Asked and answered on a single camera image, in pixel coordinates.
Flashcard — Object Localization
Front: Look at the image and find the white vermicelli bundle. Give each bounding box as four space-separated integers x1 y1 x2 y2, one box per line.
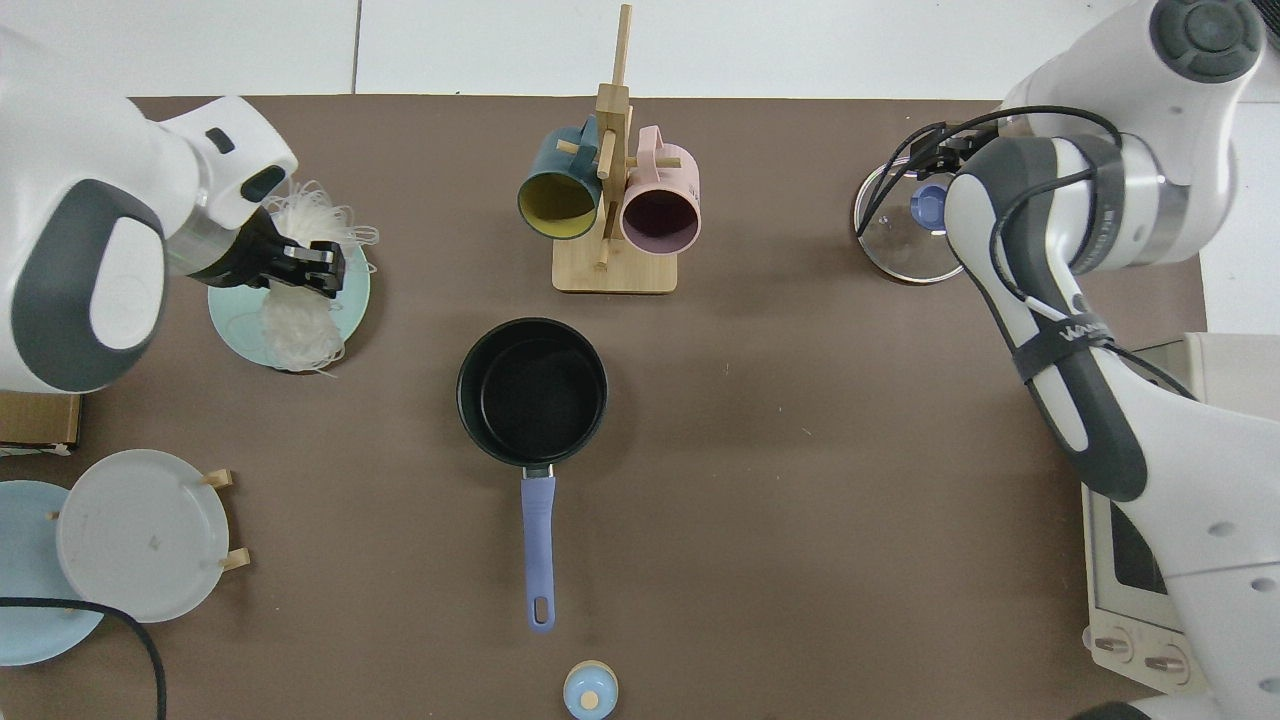
255 180 381 376

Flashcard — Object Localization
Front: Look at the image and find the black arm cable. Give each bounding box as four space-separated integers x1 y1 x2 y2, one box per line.
857 105 1198 401
0 597 168 720

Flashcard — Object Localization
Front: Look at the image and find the light blue plate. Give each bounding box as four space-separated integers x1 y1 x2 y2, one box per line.
0 481 107 667

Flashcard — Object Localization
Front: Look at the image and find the black pot blue handle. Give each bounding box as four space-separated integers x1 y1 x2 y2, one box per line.
457 318 608 634

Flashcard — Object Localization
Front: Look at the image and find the grey plate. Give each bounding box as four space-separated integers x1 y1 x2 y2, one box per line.
56 449 230 624

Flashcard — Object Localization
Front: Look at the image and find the pale toaster oven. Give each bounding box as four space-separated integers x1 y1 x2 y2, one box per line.
1083 333 1280 698

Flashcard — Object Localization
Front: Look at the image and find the brown table cloth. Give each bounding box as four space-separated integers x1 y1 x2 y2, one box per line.
0 95 1208 720

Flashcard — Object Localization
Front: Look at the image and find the small blue round thing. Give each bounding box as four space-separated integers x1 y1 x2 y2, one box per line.
563 661 620 720

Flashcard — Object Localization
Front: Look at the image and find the glass lid blue knob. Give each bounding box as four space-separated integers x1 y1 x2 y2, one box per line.
853 157 967 285

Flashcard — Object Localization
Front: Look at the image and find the teal mug yellow inside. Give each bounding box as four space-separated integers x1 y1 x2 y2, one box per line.
517 114 604 241

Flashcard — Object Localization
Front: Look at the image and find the pink mug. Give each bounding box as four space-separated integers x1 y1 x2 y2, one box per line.
619 125 702 255

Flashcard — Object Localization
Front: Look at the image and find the wooden plate rack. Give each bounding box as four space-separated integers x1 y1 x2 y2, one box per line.
48 468 252 614

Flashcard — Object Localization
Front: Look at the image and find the wire basket wooden floor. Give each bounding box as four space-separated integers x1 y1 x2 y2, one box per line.
0 392 81 456

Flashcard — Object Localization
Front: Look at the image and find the pale green plate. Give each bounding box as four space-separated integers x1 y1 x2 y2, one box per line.
207 215 372 371

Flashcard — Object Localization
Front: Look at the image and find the wooden cup stand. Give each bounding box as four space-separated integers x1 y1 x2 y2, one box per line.
552 4 683 294

